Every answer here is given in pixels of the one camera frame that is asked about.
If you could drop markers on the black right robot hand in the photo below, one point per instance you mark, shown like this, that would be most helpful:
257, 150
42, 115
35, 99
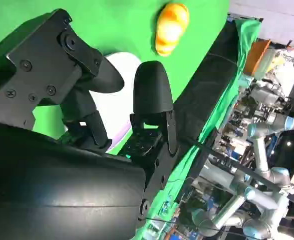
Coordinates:
61, 190

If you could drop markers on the orange box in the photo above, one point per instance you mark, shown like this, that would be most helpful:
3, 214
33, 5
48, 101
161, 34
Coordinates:
258, 55

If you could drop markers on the black table edge strip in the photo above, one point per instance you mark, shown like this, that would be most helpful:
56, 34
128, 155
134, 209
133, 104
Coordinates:
207, 87

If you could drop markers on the black frame bar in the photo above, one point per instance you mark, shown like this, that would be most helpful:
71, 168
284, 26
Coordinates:
247, 172

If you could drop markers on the lilac plate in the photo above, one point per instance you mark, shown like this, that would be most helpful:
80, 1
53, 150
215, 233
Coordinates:
126, 100

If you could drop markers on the green cloth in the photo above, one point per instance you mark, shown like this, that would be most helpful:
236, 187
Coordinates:
126, 25

